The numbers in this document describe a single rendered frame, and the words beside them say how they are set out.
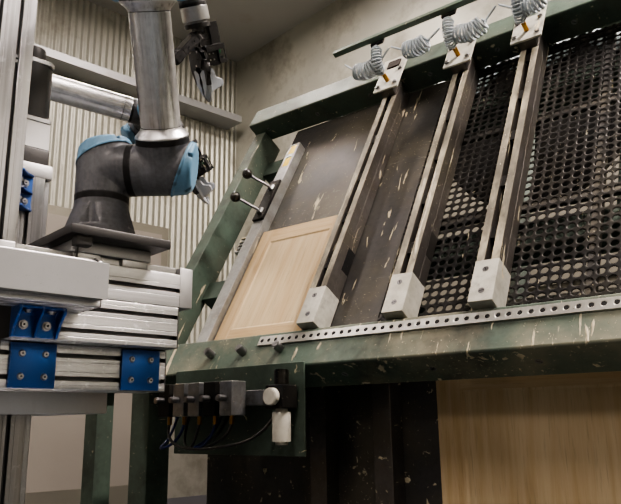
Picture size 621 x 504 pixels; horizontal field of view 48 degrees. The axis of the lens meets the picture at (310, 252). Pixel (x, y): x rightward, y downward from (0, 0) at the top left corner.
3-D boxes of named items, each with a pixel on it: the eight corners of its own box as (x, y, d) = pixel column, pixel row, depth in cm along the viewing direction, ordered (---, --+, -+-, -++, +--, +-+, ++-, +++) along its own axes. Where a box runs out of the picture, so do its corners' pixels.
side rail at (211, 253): (163, 366, 240) (142, 348, 234) (270, 153, 305) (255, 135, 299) (175, 365, 236) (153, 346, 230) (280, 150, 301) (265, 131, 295)
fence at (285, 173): (202, 351, 222) (194, 343, 219) (295, 152, 277) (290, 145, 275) (213, 349, 219) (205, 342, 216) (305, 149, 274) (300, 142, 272)
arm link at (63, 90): (-7, 41, 192) (167, 94, 209) (-6, 60, 202) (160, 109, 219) (-17, 78, 189) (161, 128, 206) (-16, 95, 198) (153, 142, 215)
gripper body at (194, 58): (228, 64, 193) (219, 19, 189) (201, 70, 188) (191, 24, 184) (215, 65, 199) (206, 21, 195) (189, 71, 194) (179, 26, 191)
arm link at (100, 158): (84, 207, 158) (87, 151, 161) (142, 206, 158) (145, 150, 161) (64, 190, 146) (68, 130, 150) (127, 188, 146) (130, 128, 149)
